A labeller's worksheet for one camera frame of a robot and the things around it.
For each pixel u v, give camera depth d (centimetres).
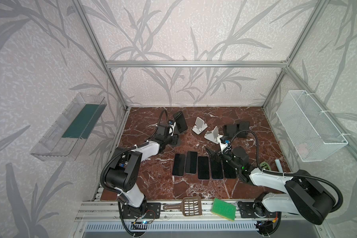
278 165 87
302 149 73
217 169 90
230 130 99
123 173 47
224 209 72
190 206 76
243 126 98
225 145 71
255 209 66
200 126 100
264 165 89
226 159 73
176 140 85
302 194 43
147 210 72
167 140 81
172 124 85
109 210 75
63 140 64
